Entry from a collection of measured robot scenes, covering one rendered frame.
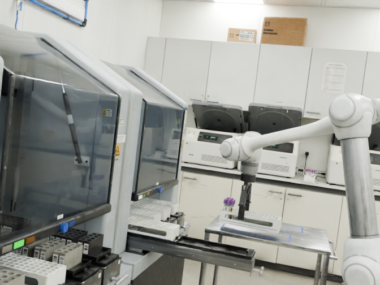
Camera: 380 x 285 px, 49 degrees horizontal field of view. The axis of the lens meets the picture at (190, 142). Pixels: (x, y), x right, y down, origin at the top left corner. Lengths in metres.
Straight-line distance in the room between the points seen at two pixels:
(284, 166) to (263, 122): 0.60
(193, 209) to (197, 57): 1.60
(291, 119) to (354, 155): 2.70
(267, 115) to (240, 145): 2.44
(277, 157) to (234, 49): 1.22
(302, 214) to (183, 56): 2.04
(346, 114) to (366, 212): 0.37
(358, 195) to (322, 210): 2.44
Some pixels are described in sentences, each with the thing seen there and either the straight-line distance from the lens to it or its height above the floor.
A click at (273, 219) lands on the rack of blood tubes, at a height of 0.92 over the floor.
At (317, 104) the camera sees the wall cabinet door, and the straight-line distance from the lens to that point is 4.36.
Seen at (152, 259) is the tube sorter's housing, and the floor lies 0.69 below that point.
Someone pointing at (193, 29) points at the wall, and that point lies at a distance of 5.00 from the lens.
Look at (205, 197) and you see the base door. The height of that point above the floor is 0.59.
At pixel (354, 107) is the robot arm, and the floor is 1.46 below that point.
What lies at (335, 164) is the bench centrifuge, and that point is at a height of 1.09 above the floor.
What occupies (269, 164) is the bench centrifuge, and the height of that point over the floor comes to 1.00.
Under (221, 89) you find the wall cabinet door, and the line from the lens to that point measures 4.45.
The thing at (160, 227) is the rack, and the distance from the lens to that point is 1.87.
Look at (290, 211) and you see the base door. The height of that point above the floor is 0.59.
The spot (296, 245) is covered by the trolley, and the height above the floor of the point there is 0.82.
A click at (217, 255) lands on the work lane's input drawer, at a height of 0.80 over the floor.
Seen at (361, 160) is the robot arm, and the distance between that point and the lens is 1.70.
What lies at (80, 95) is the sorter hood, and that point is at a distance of 1.33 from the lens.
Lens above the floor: 1.35
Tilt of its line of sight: 3 degrees down
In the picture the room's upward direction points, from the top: 7 degrees clockwise
